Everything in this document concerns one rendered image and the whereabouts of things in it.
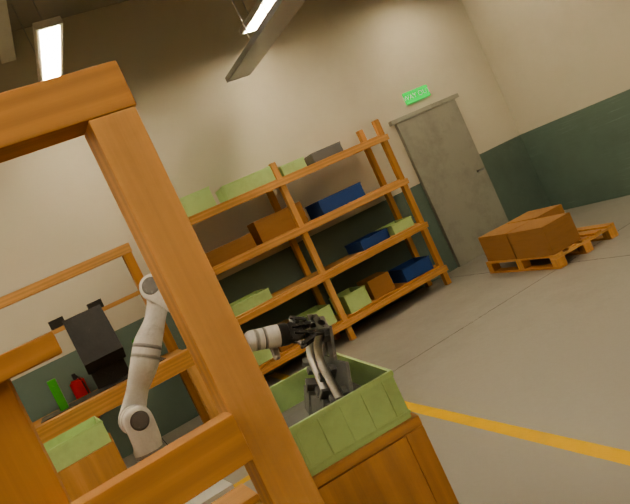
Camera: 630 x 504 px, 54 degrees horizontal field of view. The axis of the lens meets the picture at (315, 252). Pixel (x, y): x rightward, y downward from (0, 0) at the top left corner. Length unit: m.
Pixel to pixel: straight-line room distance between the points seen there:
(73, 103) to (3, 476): 0.63
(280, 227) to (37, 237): 2.56
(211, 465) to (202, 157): 6.43
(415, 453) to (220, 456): 1.09
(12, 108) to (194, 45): 6.72
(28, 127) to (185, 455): 0.62
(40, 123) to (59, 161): 6.05
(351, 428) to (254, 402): 0.88
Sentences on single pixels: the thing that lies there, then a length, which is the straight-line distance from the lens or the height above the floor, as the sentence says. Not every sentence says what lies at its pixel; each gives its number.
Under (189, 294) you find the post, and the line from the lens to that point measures 1.15.
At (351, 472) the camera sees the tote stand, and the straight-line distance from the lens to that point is 2.06.
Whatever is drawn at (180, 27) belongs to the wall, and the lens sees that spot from 7.91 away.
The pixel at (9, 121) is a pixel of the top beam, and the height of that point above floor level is 1.89.
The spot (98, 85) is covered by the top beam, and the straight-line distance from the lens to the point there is 1.21.
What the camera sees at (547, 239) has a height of 0.31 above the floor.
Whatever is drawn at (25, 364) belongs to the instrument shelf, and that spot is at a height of 1.51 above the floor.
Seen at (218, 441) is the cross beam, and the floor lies 1.25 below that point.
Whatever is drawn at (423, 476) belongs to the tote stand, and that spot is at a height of 0.61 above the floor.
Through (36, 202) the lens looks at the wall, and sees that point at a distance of 7.13.
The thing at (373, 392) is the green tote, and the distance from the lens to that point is 2.04.
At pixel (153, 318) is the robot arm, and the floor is 1.44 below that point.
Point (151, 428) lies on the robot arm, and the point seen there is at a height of 1.14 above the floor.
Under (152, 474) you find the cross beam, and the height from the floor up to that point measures 1.26.
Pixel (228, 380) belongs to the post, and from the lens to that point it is 1.17.
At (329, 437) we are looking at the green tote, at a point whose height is 0.87.
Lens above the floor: 1.54
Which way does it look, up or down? 4 degrees down
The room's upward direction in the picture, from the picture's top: 25 degrees counter-clockwise
